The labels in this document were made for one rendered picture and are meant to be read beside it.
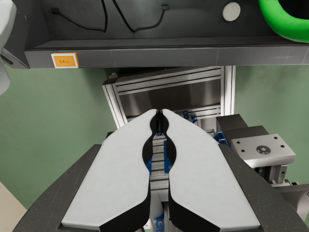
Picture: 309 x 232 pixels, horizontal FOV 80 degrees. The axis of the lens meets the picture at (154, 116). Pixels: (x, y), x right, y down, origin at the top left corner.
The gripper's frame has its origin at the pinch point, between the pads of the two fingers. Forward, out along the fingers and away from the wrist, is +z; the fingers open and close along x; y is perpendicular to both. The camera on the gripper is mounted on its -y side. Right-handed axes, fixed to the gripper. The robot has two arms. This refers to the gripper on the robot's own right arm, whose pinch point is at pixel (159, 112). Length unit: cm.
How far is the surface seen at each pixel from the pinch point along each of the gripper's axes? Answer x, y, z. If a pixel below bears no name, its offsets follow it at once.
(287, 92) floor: 99, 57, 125
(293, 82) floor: 101, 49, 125
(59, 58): -21.1, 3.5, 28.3
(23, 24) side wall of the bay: -29.2, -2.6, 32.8
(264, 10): 9.1, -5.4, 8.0
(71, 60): -18.5, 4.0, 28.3
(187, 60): 6.0, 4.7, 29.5
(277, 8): 9.7, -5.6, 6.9
